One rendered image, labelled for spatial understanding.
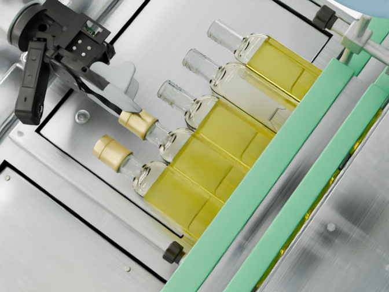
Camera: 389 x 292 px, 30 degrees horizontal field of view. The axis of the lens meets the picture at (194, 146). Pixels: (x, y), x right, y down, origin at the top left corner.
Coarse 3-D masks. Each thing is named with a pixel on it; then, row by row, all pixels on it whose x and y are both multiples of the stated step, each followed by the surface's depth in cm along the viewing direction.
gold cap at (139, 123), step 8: (128, 112) 98; (136, 112) 98; (144, 112) 98; (120, 120) 98; (128, 120) 98; (136, 120) 97; (144, 120) 97; (152, 120) 97; (128, 128) 98; (136, 128) 97; (144, 128) 97
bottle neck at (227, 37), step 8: (216, 24) 102; (224, 24) 102; (208, 32) 102; (216, 32) 102; (224, 32) 102; (232, 32) 102; (216, 40) 102; (224, 40) 102; (232, 40) 101; (240, 40) 101; (232, 48) 102
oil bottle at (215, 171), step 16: (160, 144) 97; (176, 144) 95; (192, 144) 95; (208, 144) 95; (176, 160) 94; (192, 160) 94; (208, 160) 94; (224, 160) 94; (192, 176) 94; (208, 176) 94; (224, 176) 94; (240, 176) 94; (208, 192) 94; (224, 192) 93; (288, 240) 91
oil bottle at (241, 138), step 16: (208, 96) 97; (192, 112) 96; (208, 112) 96; (224, 112) 96; (240, 112) 96; (192, 128) 96; (208, 128) 96; (224, 128) 95; (240, 128) 95; (256, 128) 95; (224, 144) 95; (240, 144) 95; (256, 144) 95; (240, 160) 95
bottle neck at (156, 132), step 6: (150, 126) 97; (156, 126) 97; (162, 126) 98; (150, 132) 97; (156, 132) 97; (162, 132) 97; (168, 132) 97; (150, 138) 97; (156, 138) 97; (162, 138) 97; (156, 144) 97
